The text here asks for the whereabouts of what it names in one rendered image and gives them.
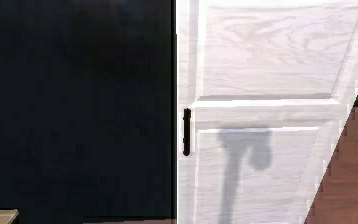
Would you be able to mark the white panelled room door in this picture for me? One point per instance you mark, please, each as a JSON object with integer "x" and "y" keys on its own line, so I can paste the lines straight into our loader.
{"x": 267, "y": 60}

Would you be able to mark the pale wooden furniture top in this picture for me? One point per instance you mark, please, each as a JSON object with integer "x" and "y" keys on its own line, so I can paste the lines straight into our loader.
{"x": 0, "y": 216}

